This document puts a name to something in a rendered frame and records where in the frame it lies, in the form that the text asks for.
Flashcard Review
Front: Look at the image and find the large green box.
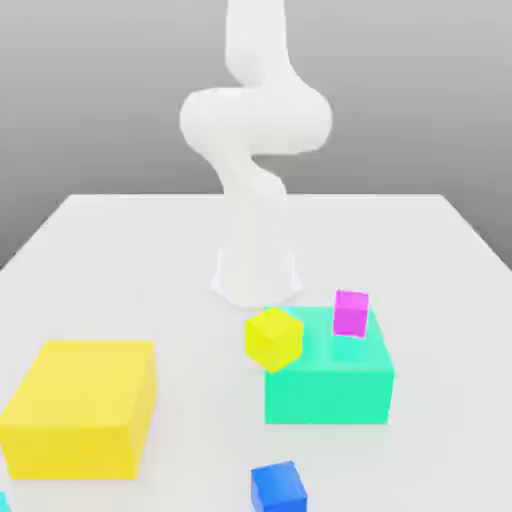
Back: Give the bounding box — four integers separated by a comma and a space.
263, 305, 396, 426

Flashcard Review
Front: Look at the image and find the large yellow box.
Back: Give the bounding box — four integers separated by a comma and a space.
0, 339, 158, 481

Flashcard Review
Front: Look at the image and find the small yellow cube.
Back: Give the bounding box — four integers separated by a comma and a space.
244, 306, 305, 374

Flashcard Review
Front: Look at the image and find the small magenta cube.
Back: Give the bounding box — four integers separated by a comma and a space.
332, 289, 370, 340

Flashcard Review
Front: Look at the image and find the small blue cube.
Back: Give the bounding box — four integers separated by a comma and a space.
250, 460, 309, 512

